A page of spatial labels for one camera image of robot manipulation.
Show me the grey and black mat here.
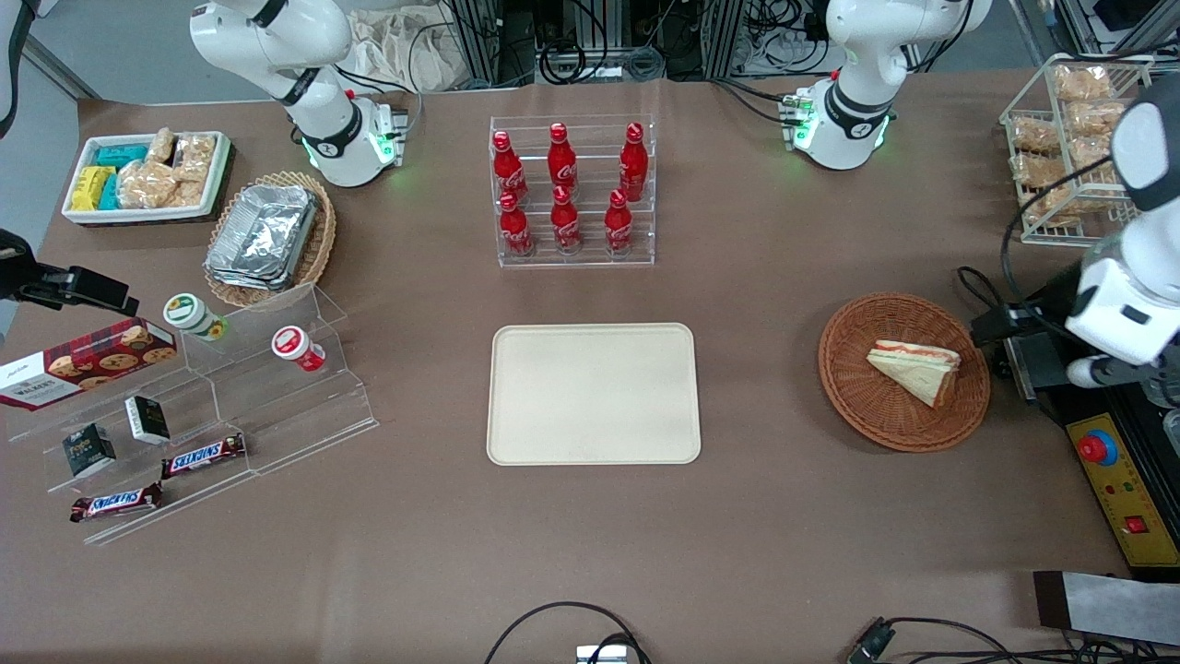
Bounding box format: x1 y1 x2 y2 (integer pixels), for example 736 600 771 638
1032 570 1180 646

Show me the black cable with connector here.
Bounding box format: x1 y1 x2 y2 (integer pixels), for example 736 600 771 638
846 616 1180 664

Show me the clear bag of fried snacks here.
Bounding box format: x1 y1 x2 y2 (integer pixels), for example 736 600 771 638
1067 100 1127 139
1021 184 1081 228
1068 136 1118 173
1011 152 1071 190
1054 65 1115 102
1010 115 1062 154

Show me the round brown wicker basket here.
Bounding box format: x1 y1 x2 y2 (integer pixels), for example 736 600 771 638
819 292 992 453

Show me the stack of foil containers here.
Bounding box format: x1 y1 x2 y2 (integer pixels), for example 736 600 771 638
204 184 320 292

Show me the green-lidded yogurt cup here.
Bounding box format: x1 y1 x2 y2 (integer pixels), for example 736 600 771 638
163 293 229 342

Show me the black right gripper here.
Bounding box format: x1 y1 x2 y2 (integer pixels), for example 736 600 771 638
0 229 140 317

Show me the white wire rack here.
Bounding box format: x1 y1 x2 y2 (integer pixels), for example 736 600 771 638
999 53 1154 247

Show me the black looped cable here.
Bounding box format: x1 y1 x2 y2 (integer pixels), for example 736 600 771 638
484 601 652 664

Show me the oval light wicker basket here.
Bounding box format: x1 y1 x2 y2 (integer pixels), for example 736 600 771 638
203 171 337 310

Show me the red Coca-Cola bottle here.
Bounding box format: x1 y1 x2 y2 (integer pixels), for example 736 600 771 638
619 122 650 202
548 123 579 196
491 130 529 205
604 189 634 255
498 191 535 258
550 184 583 255

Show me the red-lidded yogurt cup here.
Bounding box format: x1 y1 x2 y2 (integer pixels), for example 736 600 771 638
271 326 326 374

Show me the black machine power cable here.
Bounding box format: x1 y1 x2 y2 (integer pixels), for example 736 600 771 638
956 266 1015 324

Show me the clear plastic container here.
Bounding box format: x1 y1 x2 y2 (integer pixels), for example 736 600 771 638
1141 373 1180 453

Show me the yellow snack packet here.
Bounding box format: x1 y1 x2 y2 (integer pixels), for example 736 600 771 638
71 166 117 212

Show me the small black box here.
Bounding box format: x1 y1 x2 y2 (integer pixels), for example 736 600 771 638
62 422 118 479
124 395 171 445

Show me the beige cloth bag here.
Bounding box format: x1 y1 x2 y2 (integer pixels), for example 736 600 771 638
343 7 464 93

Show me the Snickers bar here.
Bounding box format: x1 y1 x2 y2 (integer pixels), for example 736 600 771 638
70 481 164 524
161 433 247 480

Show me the beige plastic tray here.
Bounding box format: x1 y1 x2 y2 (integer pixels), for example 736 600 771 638
487 323 702 467

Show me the clear acrylic bottle rack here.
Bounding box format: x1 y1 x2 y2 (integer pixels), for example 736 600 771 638
489 113 657 269

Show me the black machine with yellow panel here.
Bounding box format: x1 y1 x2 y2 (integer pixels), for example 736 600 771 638
968 266 1180 582

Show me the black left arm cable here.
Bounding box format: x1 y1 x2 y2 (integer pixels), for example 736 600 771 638
1000 155 1122 344

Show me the white rectangular snack bin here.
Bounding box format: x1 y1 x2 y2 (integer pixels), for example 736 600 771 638
62 131 232 227

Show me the clear acrylic stepped stand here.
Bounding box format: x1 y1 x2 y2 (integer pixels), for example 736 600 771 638
179 283 380 477
5 362 259 547

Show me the red Walkers cookie box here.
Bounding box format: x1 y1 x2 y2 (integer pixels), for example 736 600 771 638
0 317 178 412

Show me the triangular sandwich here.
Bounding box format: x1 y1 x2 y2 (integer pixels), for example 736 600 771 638
865 339 962 409

